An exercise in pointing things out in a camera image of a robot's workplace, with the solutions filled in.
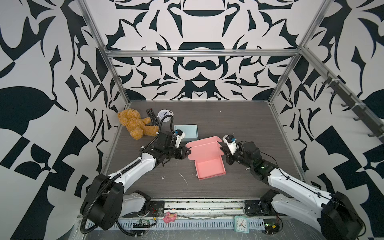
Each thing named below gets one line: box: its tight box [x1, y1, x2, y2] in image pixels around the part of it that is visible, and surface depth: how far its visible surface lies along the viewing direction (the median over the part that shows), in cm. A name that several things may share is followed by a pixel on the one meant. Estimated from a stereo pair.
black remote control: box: [146, 108, 159, 126], surface depth 110 cm
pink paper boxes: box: [185, 136, 226, 181], surface depth 84 cm
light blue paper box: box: [174, 124, 199, 142], surface depth 102 cm
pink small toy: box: [163, 212, 178, 224], surface depth 71 cm
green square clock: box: [233, 215, 250, 234], surface depth 70 cm
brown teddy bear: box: [117, 108, 159, 140], surface depth 98 cm
